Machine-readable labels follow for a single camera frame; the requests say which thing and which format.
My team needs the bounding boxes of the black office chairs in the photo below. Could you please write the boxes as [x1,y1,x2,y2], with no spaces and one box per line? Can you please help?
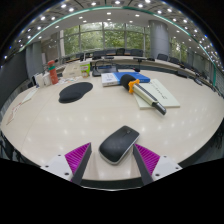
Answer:
[74,48,208,79]

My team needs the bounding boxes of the white pamphlet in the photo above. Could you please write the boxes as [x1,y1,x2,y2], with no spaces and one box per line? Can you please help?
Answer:
[20,88,39,104]

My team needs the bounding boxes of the red bottle with green band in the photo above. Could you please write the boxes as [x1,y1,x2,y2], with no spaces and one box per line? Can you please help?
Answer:
[47,59,60,86]

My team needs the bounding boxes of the blue and white book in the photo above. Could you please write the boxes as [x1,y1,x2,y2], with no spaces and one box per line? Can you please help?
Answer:
[100,71,151,88]

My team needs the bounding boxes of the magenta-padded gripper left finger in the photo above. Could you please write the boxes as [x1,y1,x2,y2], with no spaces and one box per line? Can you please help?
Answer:
[40,142,93,186]

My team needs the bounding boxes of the white paper cup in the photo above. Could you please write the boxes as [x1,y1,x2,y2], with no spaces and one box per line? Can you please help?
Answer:
[34,73,44,88]

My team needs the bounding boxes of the black desk microphone unit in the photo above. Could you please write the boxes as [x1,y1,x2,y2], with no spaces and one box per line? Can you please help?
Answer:
[133,56,156,62]

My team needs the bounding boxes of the red and white leaflet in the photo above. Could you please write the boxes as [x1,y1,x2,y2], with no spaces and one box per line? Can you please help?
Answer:
[4,102,23,126]

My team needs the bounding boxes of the black computer mouse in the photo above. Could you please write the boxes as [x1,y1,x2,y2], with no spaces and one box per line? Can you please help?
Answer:
[98,125,141,166]

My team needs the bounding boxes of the white cardboard box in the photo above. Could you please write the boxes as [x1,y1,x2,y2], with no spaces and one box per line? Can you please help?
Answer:
[62,62,82,79]

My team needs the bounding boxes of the paper cup with straw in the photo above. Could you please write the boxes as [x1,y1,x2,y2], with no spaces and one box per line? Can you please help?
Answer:
[79,61,92,78]

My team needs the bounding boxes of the handheld microphone with orange ring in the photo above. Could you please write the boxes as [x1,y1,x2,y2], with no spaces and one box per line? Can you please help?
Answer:
[119,73,167,116]

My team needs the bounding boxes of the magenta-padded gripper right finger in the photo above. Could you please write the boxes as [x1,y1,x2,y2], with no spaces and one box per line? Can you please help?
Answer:
[132,143,184,186]

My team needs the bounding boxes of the ceiling lights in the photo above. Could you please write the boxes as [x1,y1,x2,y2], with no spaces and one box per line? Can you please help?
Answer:
[3,0,221,61]

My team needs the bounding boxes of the small white lidded bottle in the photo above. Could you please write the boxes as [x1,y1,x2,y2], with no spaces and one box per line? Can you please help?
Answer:
[42,71,53,87]

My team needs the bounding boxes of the curved conference desk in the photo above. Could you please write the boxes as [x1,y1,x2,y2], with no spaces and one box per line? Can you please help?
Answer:
[54,54,214,88]

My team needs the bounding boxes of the black mouse pad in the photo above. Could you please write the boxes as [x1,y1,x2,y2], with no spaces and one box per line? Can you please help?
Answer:
[58,81,94,104]

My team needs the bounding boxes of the pale green booklet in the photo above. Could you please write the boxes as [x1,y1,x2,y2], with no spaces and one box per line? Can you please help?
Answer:
[133,78,181,110]

